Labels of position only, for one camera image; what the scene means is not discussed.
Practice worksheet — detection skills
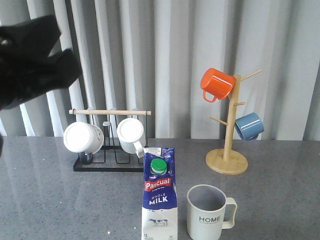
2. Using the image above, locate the white HOME mug grey inside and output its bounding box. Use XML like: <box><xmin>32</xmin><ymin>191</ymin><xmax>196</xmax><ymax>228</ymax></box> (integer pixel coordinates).
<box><xmin>187</xmin><ymin>184</ymin><xmax>238</xmax><ymax>240</ymax></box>

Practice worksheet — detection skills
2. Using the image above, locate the orange enamel mug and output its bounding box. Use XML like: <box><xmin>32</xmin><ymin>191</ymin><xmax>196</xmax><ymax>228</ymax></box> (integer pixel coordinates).
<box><xmin>200</xmin><ymin>68</ymin><xmax>236</xmax><ymax>103</ymax></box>

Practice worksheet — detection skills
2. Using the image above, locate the black wire mug rack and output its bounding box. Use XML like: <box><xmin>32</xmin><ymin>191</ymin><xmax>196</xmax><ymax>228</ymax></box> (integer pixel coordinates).
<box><xmin>69</xmin><ymin>108</ymin><xmax>152</xmax><ymax>173</ymax></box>

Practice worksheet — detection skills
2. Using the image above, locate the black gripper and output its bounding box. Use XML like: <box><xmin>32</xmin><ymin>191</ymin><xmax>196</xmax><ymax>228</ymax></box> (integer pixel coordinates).
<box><xmin>0</xmin><ymin>15</ymin><xmax>82</xmax><ymax>110</ymax></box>

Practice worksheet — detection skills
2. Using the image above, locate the white ribbed mug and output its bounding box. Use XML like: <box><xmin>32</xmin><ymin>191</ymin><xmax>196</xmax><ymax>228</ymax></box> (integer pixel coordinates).
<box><xmin>116</xmin><ymin>118</ymin><xmax>146</xmax><ymax>158</ymax></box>

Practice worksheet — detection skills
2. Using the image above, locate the blue white milk carton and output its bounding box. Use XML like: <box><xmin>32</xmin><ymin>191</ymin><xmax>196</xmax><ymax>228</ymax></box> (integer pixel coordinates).
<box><xmin>141</xmin><ymin>147</ymin><xmax>178</xmax><ymax>240</ymax></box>

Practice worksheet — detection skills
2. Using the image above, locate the blue enamel mug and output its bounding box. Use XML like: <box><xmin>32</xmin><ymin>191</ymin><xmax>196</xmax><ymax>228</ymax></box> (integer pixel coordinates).
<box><xmin>234</xmin><ymin>112</ymin><xmax>265</xmax><ymax>142</ymax></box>

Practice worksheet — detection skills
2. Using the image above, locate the white smiley mug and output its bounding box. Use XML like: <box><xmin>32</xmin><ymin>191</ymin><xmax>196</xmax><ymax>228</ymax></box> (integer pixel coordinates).
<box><xmin>63</xmin><ymin>122</ymin><xmax>104</xmax><ymax>165</ymax></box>

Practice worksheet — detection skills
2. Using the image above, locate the grey pleated curtain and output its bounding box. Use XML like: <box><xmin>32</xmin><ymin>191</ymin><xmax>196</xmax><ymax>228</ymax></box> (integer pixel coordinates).
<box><xmin>0</xmin><ymin>0</ymin><xmax>320</xmax><ymax>141</ymax></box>

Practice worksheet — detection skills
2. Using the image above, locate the wooden mug tree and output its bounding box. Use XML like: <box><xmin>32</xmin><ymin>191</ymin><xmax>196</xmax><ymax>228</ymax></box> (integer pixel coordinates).
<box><xmin>205</xmin><ymin>69</ymin><xmax>262</xmax><ymax>175</ymax></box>

